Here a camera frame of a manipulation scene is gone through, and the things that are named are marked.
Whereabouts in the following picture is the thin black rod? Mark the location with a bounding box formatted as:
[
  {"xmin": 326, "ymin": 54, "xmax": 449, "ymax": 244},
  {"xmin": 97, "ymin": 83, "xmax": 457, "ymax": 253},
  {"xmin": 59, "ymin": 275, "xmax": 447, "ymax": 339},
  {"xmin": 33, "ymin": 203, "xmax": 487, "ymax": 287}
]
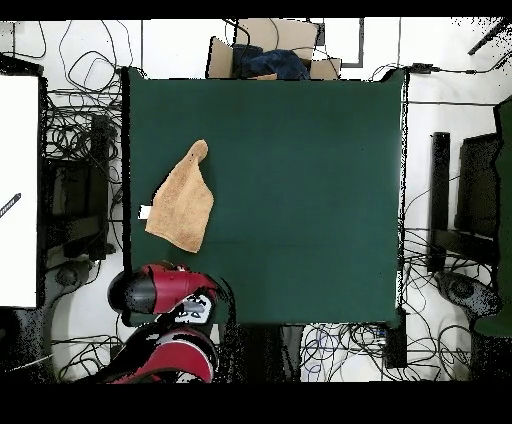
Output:
[{"xmin": 467, "ymin": 17, "xmax": 512, "ymax": 57}]

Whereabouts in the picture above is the dark blue garment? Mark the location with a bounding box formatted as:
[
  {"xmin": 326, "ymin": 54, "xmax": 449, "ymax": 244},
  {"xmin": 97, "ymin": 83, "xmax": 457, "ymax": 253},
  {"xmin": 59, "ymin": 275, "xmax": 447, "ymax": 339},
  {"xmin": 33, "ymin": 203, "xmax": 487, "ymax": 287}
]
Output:
[{"xmin": 231, "ymin": 43, "xmax": 311, "ymax": 81}]

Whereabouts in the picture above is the black upright bar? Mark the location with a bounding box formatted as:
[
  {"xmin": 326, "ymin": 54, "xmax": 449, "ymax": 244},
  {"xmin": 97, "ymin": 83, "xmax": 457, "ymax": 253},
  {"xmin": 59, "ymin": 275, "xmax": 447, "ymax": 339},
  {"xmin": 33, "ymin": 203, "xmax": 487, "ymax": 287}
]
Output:
[{"xmin": 427, "ymin": 131, "xmax": 451, "ymax": 273}]

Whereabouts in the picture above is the black power strip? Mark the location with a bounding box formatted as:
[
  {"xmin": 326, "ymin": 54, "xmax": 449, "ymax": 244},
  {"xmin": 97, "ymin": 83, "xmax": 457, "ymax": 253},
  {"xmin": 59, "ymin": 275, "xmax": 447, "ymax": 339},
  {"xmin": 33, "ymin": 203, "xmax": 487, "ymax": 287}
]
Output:
[{"xmin": 383, "ymin": 306, "xmax": 408, "ymax": 370}]

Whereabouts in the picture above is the green cloth covered table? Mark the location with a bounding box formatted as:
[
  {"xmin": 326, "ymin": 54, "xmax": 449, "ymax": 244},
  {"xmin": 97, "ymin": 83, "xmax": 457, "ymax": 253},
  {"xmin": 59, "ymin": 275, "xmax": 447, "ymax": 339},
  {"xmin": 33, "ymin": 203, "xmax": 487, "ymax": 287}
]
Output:
[{"xmin": 473, "ymin": 95, "xmax": 512, "ymax": 337}]

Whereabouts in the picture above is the white board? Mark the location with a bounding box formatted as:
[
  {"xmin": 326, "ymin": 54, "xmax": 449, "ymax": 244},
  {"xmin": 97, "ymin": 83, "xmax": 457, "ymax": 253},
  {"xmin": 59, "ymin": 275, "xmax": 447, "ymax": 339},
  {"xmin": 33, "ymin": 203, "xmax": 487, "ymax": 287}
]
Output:
[{"xmin": 0, "ymin": 73, "xmax": 41, "ymax": 309}]

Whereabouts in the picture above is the tan terry towel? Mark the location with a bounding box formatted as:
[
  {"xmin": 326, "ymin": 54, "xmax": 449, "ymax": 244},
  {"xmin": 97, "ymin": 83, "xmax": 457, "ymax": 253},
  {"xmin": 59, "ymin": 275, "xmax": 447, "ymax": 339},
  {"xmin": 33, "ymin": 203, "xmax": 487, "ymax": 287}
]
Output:
[{"xmin": 138, "ymin": 138, "xmax": 215, "ymax": 254}]

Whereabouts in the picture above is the black marker pen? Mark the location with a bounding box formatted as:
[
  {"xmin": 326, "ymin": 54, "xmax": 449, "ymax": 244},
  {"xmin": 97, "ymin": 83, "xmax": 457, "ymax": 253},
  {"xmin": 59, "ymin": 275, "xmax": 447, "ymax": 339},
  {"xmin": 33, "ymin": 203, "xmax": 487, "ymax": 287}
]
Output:
[{"xmin": 0, "ymin": 192, "xmax": 22, "ymax": 219}]

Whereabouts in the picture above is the dark green table cloth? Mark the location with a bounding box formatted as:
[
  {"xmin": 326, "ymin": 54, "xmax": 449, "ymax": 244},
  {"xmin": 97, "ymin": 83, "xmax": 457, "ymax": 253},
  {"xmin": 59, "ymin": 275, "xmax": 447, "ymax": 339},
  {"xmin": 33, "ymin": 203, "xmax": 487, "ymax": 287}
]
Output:
[{"xmin": 121, "ymin": 66, "xmax": 407, "ymax": 327}]

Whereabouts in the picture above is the black furniture frame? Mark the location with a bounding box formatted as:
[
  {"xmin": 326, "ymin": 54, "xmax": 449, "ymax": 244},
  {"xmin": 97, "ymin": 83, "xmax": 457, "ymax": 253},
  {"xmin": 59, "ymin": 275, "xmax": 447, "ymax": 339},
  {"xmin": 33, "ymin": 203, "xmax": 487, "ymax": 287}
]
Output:
[{"xmin": 41, "ymin": 114, "xmax": 117, "ymax": 261}]

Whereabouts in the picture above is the black and blue cable tangle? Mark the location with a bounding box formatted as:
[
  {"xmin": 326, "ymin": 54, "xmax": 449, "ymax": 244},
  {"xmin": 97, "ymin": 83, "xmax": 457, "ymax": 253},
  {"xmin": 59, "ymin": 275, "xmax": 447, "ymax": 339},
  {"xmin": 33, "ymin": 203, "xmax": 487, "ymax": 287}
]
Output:
[{"xmin": 299, "ymin": 321, "xmax": 387, "ymax": 383}]

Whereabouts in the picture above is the brown cardboard box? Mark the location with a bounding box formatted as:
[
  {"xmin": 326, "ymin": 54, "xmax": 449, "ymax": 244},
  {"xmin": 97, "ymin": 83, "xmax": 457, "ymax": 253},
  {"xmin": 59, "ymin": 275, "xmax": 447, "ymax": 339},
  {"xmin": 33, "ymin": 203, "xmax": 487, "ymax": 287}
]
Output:
[{"xmin": 205, "ymin": 17, "xmax": 343, "ymax": 81}]

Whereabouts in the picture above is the black stand base with cables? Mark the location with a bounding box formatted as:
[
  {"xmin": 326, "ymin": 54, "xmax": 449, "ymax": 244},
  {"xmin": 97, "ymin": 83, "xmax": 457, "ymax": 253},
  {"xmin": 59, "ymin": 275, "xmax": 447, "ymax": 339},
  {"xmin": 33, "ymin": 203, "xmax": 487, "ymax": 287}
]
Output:
[
  {"xmin": 435, "ymin": 270, "xmax": 503, "ymax": 321},
  {"xmin": 45, "ymin": 255, "xmax": 101, "ymax": 289}
]

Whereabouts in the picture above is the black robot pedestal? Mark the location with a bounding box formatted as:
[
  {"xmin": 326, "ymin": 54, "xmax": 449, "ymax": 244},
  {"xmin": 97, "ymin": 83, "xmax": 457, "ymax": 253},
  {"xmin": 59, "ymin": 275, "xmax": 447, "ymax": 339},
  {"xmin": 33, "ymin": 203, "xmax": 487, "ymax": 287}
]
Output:
[{"xmin": 223, "ymin": 323, "xmax": 305, "ymax": 383}]

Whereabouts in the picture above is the thin black floor frame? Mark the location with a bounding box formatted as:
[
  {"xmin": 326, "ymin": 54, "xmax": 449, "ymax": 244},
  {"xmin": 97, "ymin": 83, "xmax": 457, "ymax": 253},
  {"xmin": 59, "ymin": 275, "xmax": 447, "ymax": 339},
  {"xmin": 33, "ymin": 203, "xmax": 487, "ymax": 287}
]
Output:
[{"xmin": 307, "ymin": 17, "xmax": 365, "ymax": 69}]

